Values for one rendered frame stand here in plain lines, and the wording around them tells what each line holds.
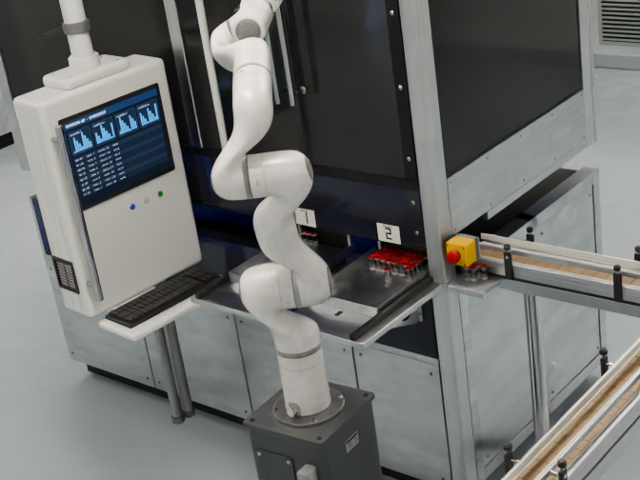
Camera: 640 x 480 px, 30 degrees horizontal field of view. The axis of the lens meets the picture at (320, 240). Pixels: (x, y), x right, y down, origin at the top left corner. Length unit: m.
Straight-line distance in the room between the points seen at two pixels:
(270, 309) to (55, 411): 2.34
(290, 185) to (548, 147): 1.57
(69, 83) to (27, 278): 2.80
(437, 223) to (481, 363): 0.59
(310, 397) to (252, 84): 0.87
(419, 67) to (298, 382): 0.97
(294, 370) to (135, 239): 1.16
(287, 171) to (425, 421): 1.54
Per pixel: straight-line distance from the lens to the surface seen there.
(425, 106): 3.44
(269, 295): 2.95
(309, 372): 3.06
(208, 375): 4.67
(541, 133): 4.03
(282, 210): 2.74
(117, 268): 4.03
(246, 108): 2.64
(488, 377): 4.00
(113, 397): 5.17
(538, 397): 3.88
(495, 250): 3.67
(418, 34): 3.38
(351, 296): 3.65
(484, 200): 3.77
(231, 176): 2.68
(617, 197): 6.40
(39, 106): 3.77
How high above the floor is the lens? 2.53
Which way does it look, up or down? 24 degrees down
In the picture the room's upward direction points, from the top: 9 degrees counter-clockwise
